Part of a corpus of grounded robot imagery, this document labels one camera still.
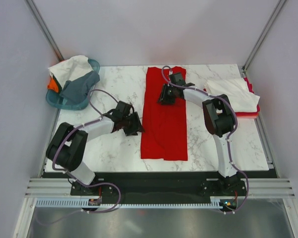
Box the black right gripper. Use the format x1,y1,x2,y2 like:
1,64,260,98
157,84,176,106

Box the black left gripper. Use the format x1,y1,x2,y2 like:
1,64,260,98
122,112,145,137

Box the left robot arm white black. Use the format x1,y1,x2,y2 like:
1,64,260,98
46,101,145,195

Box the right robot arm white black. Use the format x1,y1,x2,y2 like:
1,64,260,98
158,70,238,195

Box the grey blue t shirt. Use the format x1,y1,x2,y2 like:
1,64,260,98
60,71,100,106

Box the folded white t shirt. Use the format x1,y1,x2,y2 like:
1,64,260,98
204,78,260,113

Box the teal plastic basket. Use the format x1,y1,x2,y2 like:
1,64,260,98
46,55,100,111

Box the crumpled white t shirt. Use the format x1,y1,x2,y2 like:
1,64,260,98
48,55,93,87

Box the orange t shirt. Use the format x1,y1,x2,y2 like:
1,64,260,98
47,77,60,93

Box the folded pink t shirt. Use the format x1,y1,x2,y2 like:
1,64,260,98
243,77,254,94

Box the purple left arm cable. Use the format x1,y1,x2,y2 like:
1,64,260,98
35,89,122,226

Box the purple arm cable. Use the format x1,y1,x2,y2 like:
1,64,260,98
161,65,250,215
35,89,122,226

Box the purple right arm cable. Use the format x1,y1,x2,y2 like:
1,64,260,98
161,65,250,215

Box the white slotted cable duct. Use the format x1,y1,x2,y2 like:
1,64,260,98
35,197,223,209

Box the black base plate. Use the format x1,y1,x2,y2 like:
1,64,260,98
42,169,248,205

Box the right aluminium frame post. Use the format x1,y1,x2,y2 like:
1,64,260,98
238,0,288,76

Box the aluminium frame post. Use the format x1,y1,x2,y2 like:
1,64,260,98
238,0,288,76
25,0,64,61

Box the left aluminium frame post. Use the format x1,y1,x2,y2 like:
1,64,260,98
25,0,64,61

